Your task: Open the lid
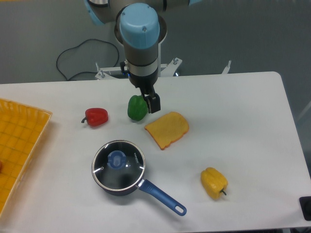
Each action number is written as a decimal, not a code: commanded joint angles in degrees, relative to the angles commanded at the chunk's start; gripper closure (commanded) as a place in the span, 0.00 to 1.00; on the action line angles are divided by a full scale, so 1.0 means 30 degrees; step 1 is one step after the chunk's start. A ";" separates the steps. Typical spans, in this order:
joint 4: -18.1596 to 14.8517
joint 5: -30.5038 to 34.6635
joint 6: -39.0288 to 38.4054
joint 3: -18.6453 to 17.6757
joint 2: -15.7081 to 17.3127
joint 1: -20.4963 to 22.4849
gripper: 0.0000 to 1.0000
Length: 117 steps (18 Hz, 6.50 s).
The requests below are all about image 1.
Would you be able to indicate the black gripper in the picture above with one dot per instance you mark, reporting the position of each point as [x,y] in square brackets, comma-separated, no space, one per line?
[146,86]

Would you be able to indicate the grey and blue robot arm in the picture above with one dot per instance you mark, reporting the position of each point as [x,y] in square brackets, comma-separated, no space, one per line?
[140,29]

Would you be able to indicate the glass lid with blue knob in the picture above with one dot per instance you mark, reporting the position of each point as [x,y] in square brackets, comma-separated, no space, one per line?
[118,166]

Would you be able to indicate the green bell pepper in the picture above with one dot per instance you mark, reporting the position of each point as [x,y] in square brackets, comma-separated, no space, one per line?
[137,108]

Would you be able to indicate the toast bread slice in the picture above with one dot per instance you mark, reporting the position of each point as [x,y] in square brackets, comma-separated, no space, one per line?
[167,129]

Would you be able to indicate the red bell pepper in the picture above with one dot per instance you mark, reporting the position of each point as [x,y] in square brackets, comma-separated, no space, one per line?
[95,117]

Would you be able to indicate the yellow bell pepper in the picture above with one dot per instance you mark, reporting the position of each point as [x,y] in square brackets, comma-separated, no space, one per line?
[214,182]

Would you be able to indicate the yellow woven basket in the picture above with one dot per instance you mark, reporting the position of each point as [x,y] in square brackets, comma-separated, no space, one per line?
[21,127]

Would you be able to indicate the black device at table edge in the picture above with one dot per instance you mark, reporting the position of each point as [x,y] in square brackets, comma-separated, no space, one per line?
[305,203]

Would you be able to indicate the blue saucepan with handle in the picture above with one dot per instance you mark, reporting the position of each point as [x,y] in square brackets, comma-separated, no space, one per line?
[148,187]

